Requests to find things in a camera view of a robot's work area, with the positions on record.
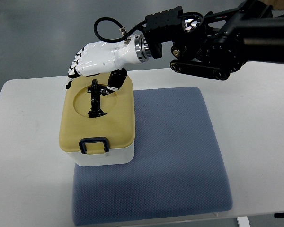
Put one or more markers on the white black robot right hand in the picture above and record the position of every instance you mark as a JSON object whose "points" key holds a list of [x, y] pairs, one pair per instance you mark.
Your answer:
{"points": [[104, 57]]}

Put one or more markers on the yellow storage box lid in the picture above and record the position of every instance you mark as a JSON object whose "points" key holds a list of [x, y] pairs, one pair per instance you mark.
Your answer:
{"points": [[114, 119]]}

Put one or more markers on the white storage box base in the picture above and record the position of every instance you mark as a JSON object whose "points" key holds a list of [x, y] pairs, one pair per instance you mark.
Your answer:
{"points": [[113, 157]]}

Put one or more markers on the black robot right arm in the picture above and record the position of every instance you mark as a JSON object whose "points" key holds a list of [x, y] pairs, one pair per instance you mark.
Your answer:
{"points": [[217, 44]]}

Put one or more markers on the blue front box latch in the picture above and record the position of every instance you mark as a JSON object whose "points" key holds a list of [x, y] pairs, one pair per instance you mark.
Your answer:
{"points": [[95, 145]]}

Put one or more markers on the blue grey padded mat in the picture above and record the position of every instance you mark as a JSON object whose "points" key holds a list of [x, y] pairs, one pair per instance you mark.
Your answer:
{"points": [[177, 168]]}

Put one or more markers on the white table leg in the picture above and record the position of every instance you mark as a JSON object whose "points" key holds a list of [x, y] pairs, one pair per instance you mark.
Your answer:
{"points": [[243, 221]]}

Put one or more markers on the black lid carry handle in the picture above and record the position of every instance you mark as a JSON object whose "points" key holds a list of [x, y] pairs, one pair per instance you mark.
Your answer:
{"points": [[95, 91]]}

